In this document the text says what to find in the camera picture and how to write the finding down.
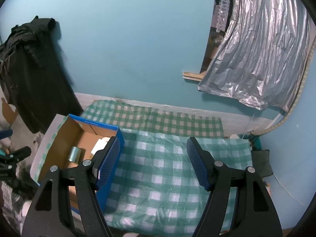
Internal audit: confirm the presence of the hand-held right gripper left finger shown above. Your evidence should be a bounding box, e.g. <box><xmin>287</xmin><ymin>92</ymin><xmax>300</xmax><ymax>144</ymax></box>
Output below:
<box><xmin>22</xmin><ymin>136</ymin><xmax>121</xmax><ymax>237</ymax></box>

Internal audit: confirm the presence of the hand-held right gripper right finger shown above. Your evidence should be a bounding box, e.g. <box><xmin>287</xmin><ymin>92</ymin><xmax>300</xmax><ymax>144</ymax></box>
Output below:
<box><xmin>186</xmin><ymin>136</ymin><xmax>283</xmax><ymax>237</ymax></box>

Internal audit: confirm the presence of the white power adapter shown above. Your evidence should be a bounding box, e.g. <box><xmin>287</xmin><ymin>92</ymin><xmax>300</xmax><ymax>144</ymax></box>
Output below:
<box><xmin>91</xmin><ymin>138</ymin><xmax>109</xmax><ymax>155</ymax></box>

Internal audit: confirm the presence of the grey round tin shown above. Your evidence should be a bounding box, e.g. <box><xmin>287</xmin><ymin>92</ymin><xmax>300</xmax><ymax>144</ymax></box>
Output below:
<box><xmin>67</xmin><ymin>146</ymin><xmax>82</xmax><ymax>163</ymax></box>

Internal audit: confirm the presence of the blue cardboard box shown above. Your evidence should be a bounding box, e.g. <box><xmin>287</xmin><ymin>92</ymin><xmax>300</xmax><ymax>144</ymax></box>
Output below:
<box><xmin>31</xmin><ymin>114</ymin><xmax>124</xmax><ymax>214</ymax></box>

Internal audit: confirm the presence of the light green checked tablecloth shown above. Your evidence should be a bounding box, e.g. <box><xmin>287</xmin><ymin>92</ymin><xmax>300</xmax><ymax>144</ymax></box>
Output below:
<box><xmin>104</xmin><ymin>128</ymin><xmax>253</xmax><ymax>235</ymax></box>

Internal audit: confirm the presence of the dark green checked cloth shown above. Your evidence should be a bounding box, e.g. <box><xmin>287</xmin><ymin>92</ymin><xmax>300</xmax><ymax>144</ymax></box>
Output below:
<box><xmin>81</xmin><ymin>100</ymin><xmax>224</xmax><ymax>139</ymax></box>

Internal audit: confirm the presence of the black cushion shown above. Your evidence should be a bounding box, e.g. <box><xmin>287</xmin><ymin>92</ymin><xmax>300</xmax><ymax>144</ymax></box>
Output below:
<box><xmin>251</xmin><ymin>149</ymin><xmax>273</xmax><ymax>178</ymax></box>

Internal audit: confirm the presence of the wooden plank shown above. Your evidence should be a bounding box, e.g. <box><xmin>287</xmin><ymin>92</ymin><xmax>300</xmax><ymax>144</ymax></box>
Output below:
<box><xmin>182</xmin><ymin>71</ymin><xmax>206</xmax><ymax>81</ymax></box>

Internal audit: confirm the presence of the black metal stand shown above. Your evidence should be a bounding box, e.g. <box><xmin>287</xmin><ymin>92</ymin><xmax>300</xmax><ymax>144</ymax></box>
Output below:
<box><xmin>0</xmin><ymin>146</ymin><xmax>32</xmax><ymax>178</ymax></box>

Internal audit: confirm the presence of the striped grey cloth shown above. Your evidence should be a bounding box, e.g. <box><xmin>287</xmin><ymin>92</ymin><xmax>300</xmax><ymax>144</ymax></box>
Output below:
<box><xmin>0</xmin><ymin>180</ymin><xmax>31</xmax><ymax>230</ymax></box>

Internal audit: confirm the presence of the black hanging jacket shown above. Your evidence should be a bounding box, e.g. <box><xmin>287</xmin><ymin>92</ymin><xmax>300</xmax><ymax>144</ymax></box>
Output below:
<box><xmin>0</xmin><ymin>16</ymin><xmax>82</xmax><ymax>134</ymax></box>

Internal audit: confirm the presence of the silver foil curtain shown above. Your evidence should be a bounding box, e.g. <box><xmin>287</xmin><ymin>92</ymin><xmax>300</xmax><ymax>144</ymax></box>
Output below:
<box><xmin>197</xmin><ymin>0</ymin><xmax>312</xmax><ymax>111</ymax></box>

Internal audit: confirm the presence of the white lattice panel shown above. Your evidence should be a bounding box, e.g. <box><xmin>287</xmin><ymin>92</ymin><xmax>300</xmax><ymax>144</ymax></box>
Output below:
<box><xmin>212</xmin><ymin>0</ymin><xmax>231</xmax><ymax>33</ymax></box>

